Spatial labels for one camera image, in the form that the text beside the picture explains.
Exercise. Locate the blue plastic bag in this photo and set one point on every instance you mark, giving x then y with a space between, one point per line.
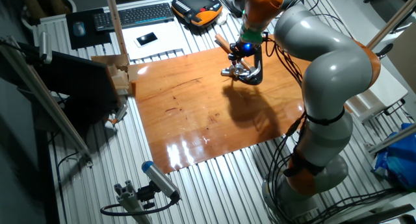
396 159

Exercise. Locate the silver bar camera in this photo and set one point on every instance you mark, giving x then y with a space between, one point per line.
45 47

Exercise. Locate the white smartphone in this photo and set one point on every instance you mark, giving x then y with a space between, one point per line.
146 39

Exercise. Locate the long aluminium frame bar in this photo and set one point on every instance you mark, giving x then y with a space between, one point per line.
42 97

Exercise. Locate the black C-clamp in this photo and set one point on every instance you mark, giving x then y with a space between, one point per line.
258 65

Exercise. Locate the small grey spring clamp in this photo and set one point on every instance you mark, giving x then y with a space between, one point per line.
118 115

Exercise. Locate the brown cardboard box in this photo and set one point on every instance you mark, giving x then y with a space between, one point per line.
110 60

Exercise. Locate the large wooden board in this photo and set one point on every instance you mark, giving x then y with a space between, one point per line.
195 120

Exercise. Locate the short aluminium profile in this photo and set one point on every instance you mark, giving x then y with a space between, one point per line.
128 198

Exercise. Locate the black keyboard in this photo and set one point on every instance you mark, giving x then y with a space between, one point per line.
133 16

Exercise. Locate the black orange teach pendant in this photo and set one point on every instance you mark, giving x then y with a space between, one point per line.
195 3

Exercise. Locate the dark computer mouse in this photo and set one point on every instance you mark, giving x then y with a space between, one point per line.
79 28

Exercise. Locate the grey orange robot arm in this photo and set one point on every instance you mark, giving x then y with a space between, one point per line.
334 71

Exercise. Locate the black filament spool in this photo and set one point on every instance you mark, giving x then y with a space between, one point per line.
234 0

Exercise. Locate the silver camera with blue end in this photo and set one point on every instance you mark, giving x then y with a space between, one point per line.
159 178

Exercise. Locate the black monitor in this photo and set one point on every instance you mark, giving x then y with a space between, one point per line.
78 81

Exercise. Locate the white paper sheet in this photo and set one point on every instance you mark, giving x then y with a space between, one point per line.
169 39

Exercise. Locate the black mouse pad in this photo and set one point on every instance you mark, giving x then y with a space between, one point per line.
97 39

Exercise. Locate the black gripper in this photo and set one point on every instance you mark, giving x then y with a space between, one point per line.
245 50

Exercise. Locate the metal frame post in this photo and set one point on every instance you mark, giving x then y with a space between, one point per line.
393 21
115 22

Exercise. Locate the white rounded object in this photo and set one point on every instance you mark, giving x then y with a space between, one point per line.
222 19

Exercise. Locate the white round pot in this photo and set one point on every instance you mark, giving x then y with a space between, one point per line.
70 3

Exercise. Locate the grey aluminium rail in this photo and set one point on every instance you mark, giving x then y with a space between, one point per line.
393 138

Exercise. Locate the silver metal lever device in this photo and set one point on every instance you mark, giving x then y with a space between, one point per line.
239 73

